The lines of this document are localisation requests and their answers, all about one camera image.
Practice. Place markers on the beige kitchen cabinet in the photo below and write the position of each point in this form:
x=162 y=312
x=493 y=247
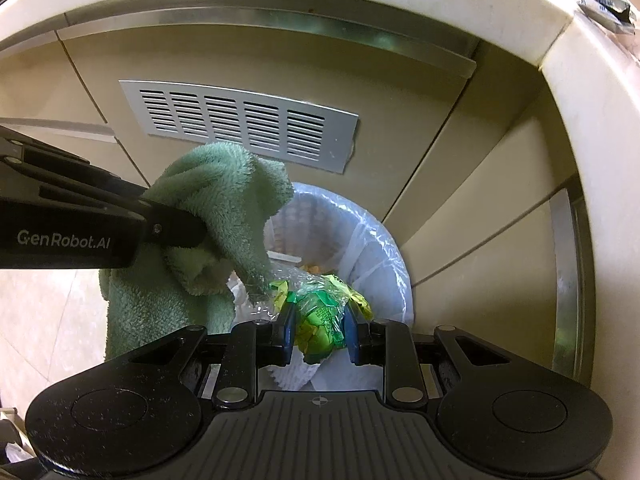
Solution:
x=475 y=185

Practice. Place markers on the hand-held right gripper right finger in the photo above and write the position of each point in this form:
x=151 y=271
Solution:
x=351 y=336

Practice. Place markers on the clear plastic bin liner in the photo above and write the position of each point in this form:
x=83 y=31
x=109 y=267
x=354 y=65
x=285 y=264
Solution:
x=380 y=250

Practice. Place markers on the grey cabinet vent grille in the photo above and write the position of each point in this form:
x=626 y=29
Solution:
x=340 y=135

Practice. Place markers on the dark crumpled foil wrapper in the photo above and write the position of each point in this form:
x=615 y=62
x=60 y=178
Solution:
x=607 y=7

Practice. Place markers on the white lined waste basket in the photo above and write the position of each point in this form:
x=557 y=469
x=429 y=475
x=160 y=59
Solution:
x=295 y=220

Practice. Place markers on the green plastic wrapper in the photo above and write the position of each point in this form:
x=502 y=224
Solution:
x=320 y=325

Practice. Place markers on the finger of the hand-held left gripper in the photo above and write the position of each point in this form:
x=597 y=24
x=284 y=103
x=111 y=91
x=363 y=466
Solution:
x=170 y=225

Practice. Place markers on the green towel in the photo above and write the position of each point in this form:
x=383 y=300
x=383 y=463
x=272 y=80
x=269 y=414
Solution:
x=225 y=195

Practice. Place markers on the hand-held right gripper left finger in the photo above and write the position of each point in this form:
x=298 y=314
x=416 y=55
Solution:
x=287 y=335

